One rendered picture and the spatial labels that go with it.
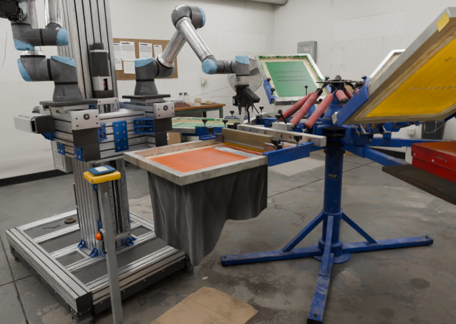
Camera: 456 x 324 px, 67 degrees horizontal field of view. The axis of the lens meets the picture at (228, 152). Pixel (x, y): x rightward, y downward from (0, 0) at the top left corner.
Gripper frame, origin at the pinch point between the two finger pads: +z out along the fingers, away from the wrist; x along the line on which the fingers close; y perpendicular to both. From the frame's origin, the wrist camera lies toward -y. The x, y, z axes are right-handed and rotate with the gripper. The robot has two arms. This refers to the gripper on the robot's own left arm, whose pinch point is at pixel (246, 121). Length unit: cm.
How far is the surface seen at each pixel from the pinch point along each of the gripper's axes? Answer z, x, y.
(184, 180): 15, 59, -28
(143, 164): 14, 60, 5
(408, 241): 108, -138, -34
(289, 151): 12.9, -1.4, -30.1
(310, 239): 112, -91, 25
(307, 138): 10.0, -21.1, -25.4
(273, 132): 9.3, -21.3, 0.1
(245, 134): 7.2, 2.1, -1.7
